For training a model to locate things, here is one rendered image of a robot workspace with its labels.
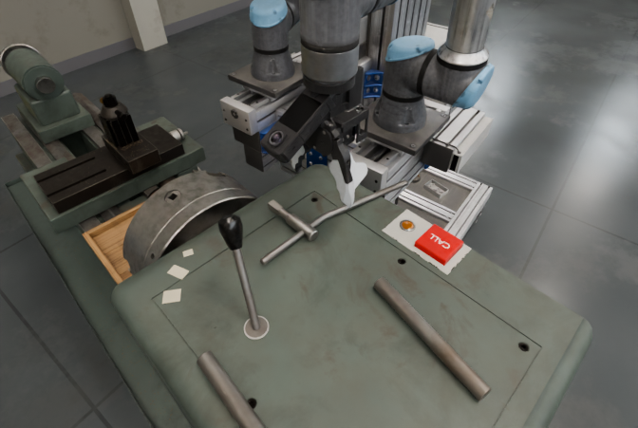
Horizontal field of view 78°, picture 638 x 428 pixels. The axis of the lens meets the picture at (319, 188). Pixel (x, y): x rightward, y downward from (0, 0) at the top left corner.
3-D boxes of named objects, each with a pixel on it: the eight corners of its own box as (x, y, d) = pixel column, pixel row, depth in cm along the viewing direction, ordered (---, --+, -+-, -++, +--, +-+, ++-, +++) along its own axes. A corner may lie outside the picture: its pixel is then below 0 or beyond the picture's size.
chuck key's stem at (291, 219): (266, 211, 74) (309, 244, 68) (265, 202, 72) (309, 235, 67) (274, 205, 75) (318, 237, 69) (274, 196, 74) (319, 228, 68)
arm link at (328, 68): (330, 60, 47) (285, 40, 51) (329, 94, 50) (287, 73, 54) (371, 41, 51) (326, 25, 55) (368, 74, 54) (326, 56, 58)
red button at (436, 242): (461, 249, 68) (464, 240, 67) (442, 269, 65) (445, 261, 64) (432, 230, 71) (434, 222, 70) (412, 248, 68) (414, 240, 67)
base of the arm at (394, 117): (389, 100, 123) (393, 69, 116) (434, 116, 116) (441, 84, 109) (363, 120, 114) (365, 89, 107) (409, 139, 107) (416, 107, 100)
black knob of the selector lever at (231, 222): (253, 243, 55) (249, 220, 52) (234, 256, 53) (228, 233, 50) (235, 228, 57) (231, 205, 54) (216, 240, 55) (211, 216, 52)
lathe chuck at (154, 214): (276, 242, 107) (246, 161, 84) (179, 327, 95) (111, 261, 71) (256, 225, 112) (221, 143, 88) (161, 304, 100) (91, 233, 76)
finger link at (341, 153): (360, 180, 58) (340, 124, 56) (353, 185, 58) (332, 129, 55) (339, 179, 62) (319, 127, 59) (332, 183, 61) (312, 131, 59)
